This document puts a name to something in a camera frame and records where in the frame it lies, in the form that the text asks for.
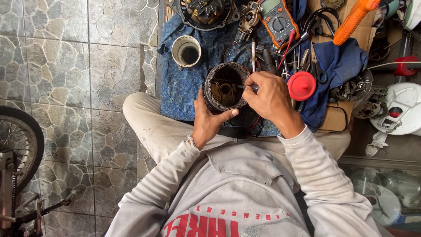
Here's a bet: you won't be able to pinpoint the person's left hand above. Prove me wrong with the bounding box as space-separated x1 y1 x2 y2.
191 87 239 151

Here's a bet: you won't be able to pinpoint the person's right hand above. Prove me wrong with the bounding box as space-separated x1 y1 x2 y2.
242 71 305 139

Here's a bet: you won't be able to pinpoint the round motor stator with windings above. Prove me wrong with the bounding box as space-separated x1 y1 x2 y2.
202 62 254 113

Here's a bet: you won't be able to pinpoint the black plastic cylinder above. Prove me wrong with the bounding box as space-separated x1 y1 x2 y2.
261 48 279 75

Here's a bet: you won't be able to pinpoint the red plastic funnel cap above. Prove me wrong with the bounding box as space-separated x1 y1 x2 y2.
287 71 316 101

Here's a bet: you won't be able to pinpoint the red multimeter probe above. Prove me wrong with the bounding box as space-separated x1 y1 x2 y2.
277 30 296 70

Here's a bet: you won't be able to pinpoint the blue patterned cloth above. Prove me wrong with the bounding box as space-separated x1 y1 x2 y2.
157 13 280 137

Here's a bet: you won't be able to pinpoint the black multimeter probe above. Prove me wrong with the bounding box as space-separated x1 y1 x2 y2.
280 32 310 56

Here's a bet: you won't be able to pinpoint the metal brush holder part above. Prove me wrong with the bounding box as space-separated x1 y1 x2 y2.
234 1 263 44

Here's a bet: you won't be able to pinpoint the orange digital multimeter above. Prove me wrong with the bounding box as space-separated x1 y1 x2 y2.
257 0 300 49

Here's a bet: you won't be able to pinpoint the white cup with dark residue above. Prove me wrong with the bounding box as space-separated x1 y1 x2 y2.
171 35 202 70

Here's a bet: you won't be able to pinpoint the dark blue cloth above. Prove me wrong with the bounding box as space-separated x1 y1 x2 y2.
289 0 369 132

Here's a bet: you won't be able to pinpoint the black alternator housing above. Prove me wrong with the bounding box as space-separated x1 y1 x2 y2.
164 0 242 31

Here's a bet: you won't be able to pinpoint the cardboard box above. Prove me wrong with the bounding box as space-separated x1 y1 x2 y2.
317 100 354 132

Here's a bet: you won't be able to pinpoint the person's legs in beige trousers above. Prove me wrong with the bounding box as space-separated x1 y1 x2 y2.
122 92 352 185

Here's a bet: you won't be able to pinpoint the person's grey sweatshirt torso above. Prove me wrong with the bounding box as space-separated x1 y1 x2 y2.
158 143 316 237

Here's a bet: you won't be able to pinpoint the white fan housing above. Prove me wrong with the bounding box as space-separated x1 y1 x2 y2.
368 82 421 136

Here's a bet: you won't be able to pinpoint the glass display case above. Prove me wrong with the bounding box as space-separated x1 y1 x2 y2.
338 155 421 237

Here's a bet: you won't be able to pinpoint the black-handled scissors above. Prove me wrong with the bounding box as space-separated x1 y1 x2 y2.
309 42 328 84

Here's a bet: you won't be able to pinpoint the black cables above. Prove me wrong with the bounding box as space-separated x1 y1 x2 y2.
301 7 341 37

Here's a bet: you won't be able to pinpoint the orange tool handle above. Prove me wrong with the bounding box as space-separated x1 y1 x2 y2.
333 0 381 46

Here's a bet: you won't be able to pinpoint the white plastic bracket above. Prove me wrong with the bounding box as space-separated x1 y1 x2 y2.
365 131 389 157

